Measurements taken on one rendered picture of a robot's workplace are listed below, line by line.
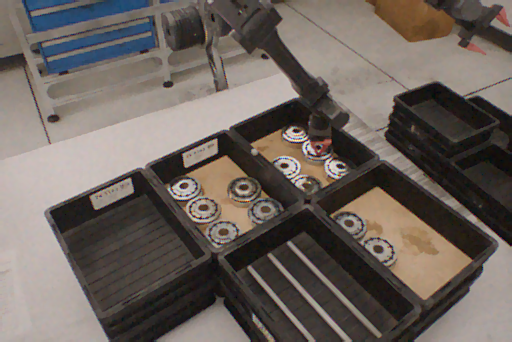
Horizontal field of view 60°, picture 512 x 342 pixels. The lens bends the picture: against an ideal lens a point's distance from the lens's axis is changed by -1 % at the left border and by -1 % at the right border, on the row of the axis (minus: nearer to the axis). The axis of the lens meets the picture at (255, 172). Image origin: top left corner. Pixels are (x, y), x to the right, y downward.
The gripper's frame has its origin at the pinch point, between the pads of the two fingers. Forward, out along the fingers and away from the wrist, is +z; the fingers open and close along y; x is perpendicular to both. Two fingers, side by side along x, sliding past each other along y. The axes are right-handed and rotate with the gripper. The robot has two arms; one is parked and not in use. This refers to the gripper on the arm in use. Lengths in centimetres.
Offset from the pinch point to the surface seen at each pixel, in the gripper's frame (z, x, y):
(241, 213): 3.5, 22.9, -27.0
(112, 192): -4, 60, -27
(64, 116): 85, 162, 121
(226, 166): 3.5, 29.7, -7.3
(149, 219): 3, 50, -31
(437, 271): 4, -31, -44
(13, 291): 15, 88, -50
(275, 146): 3.8, 14.1, 3.8
